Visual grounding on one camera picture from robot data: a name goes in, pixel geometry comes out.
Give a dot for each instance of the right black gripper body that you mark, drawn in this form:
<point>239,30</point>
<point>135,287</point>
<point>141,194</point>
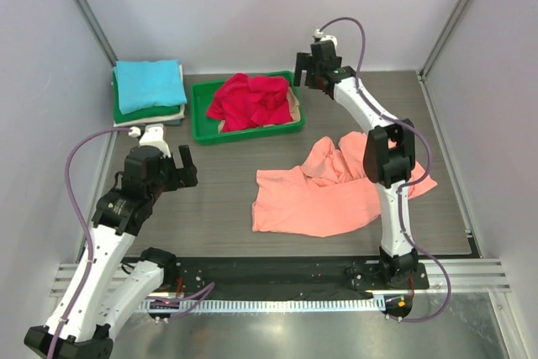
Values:
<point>313,74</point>

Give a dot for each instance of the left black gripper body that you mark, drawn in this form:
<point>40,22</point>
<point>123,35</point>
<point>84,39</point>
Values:
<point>171,177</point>

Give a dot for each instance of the green plastic tray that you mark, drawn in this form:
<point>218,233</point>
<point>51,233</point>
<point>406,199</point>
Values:
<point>205,130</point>

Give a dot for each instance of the red t shirt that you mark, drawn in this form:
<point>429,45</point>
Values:
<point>246,102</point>

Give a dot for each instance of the salmon pink t shirt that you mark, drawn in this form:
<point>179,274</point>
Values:
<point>329,194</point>

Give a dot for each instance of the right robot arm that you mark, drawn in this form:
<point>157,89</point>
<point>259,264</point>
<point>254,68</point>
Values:
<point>389,157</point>

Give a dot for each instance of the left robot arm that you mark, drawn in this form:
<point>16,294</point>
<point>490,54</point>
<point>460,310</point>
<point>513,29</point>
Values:
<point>92,312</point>

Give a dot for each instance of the folded white shirt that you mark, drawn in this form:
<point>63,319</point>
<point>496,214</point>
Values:
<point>155,119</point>

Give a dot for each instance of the tan t shirt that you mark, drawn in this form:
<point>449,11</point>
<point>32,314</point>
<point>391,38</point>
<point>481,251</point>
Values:
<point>294,111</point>

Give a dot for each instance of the folded green shirt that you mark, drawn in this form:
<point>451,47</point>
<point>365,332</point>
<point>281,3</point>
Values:
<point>143,114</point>

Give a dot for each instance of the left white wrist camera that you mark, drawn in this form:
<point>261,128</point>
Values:
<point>151,142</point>

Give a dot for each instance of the left corner frame post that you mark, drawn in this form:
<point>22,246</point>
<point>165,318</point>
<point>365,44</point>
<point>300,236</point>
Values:
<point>95,27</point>

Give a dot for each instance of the corner frame post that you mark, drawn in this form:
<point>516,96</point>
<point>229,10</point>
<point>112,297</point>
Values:
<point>450,26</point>
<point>95,27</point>

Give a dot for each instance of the right corner frame post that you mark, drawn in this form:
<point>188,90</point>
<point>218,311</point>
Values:
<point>450,26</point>

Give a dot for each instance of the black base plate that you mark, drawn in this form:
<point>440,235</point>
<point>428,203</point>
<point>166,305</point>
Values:
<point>293,278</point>

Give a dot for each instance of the slotted cable duct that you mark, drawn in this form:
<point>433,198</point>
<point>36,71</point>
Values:
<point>266,307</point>

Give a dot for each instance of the aluminium frame rail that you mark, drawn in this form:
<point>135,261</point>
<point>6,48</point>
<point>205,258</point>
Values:
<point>472,275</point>

